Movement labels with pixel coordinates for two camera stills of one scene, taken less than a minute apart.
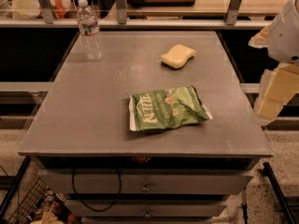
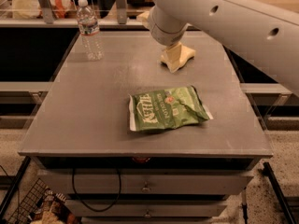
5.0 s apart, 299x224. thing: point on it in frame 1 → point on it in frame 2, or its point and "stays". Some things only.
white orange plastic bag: x=26 y=5 stays
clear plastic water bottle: x=88 y=26 stays
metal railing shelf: x=46 y=19 stays
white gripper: x=285 y=37 → x=165 y=36
